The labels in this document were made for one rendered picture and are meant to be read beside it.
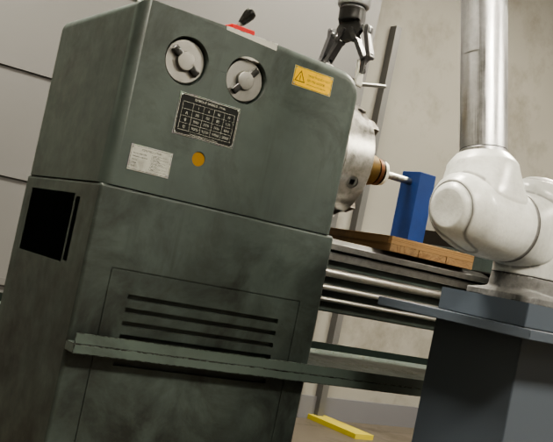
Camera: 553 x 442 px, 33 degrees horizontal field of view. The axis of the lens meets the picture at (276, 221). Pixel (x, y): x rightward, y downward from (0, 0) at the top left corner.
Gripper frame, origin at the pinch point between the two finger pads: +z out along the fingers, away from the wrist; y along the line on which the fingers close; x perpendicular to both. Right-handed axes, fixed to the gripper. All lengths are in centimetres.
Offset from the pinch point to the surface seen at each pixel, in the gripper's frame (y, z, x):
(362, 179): -14.9, 29.0, 4.9
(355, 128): -13.8, 16.8, 9.6
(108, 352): -6, 80, 71
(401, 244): -20.7, 43.2, -8.2
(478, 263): -25, 42, -43
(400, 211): -7.2, 31.3, -26.5
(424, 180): -13.7, 22.0, -26.5
